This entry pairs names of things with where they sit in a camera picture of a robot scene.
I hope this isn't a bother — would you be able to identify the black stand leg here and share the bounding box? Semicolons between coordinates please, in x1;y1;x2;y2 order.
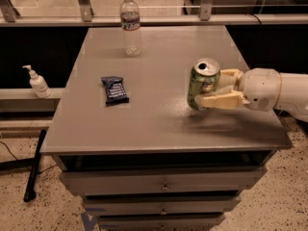
23;130;47;202

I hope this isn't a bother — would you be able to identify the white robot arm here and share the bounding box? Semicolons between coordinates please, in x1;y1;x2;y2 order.
194;68;308;122

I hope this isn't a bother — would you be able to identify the grey metal railing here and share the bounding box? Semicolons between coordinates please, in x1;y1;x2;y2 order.
0;0;308;27

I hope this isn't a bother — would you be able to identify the clear plastic water bottle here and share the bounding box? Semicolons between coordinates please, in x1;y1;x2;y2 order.
119;0;141;57

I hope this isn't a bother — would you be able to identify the black cable on railing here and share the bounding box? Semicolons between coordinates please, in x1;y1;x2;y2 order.
246;13;263;25

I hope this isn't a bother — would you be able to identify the white pump lotion bottle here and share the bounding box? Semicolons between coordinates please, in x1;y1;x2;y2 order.
23;65;51;98

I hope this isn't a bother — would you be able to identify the green soda can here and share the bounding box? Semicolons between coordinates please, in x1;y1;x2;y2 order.
187;58;220;110

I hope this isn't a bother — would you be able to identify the dark blue snack packet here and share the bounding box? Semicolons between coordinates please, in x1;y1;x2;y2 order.
101;76;129;107

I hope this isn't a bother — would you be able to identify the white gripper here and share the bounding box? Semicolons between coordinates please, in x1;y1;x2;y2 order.
194;68;281;111

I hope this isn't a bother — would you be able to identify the top grey drawer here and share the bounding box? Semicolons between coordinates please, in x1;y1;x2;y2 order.
60;167;267;195

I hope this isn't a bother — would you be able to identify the black floor cable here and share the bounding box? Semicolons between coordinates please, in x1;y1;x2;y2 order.
0;140;59;175

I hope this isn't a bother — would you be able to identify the bottom grey drawer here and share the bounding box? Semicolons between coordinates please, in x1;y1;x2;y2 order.
97;214;225;231

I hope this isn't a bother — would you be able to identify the grey drawer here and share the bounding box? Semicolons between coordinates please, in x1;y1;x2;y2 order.
97;214;225;231
84;195;241;216
60;167;267;195

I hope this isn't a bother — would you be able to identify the grey drawer cabinet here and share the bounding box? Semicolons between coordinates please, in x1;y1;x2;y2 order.
39;25;294;231

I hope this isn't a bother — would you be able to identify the middle grey drawer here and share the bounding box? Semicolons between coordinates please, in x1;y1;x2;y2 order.
84;195;241;216

